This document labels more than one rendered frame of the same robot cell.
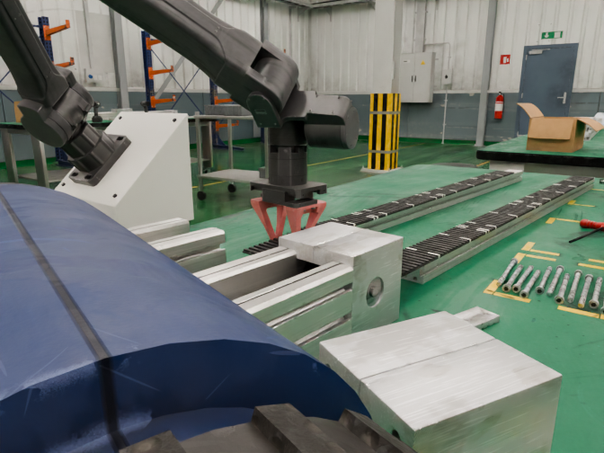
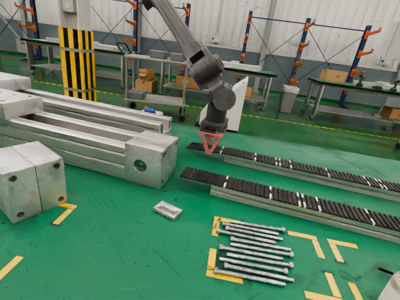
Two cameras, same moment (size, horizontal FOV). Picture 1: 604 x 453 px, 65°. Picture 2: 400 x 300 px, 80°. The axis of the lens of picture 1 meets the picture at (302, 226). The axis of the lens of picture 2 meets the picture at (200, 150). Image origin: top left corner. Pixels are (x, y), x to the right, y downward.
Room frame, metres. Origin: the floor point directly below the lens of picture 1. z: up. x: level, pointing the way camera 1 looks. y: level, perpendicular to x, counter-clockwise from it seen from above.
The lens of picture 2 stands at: (0.33, -0.54, 1.09)
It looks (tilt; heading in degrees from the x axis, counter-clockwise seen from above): 23 degrees down; 60
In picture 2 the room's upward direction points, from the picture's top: 8 degrees clockwise
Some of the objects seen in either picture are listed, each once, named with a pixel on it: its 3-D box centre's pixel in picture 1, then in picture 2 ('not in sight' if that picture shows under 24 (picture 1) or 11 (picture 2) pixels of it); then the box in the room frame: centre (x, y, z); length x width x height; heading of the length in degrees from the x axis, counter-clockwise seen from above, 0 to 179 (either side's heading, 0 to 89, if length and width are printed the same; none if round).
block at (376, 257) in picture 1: (331, 276); (154, 156); (0.50, -0.03, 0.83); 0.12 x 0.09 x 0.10; 48
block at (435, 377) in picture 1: (414, 416); (34, 176); (0.25, -0.07, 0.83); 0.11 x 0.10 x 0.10; 26
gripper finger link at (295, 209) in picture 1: (294, 218); (211, 138); (0.68, 0.01, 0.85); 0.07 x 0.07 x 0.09; 47
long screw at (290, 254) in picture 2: (555, 280); (261, 249); (0.59, -0.34, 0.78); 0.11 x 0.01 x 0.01; 146
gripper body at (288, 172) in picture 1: (288, 170); (216, 113); (0.69, 0.02, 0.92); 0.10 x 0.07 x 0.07; 47
